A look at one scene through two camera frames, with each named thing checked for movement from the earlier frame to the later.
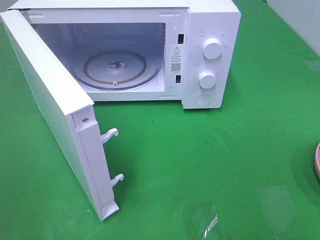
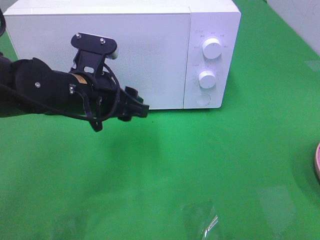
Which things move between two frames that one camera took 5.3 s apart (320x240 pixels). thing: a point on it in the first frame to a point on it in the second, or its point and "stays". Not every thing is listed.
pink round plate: [317, 156] stays
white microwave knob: [207, 79] stays
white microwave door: [70, 110] to [154, 49]
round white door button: [203, 99] stays
